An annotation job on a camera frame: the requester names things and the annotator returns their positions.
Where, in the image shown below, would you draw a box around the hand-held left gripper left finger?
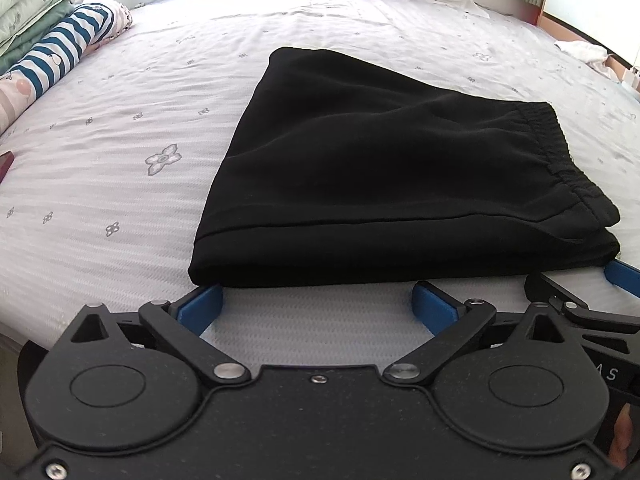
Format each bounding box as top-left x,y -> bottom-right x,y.
70,284 -> 251,388

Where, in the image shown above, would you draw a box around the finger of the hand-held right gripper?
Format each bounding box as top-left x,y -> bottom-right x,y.
602,260 -> 640,294
523,272 -> 640,329

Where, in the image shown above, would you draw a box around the person's right hand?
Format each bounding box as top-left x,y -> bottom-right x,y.
610,402 -> 638,468

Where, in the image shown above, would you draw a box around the crumpled white cloth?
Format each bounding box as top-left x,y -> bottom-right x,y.
554,40 -> 612,74

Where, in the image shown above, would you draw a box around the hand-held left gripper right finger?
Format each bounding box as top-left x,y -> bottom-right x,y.
387,280 -> 584,387

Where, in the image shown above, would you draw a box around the bed with white flowered sheet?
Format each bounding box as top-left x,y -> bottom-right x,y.
0,0 -> 640,376

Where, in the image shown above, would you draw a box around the plain green folded blanket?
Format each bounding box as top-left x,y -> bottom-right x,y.
0,0 -> 77,74

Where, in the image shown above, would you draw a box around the black pants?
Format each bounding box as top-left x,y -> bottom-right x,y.
189,46 -> 622,289

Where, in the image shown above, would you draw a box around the pink and blue striped quilt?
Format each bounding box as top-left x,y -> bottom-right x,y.
0,1 -> 134,133

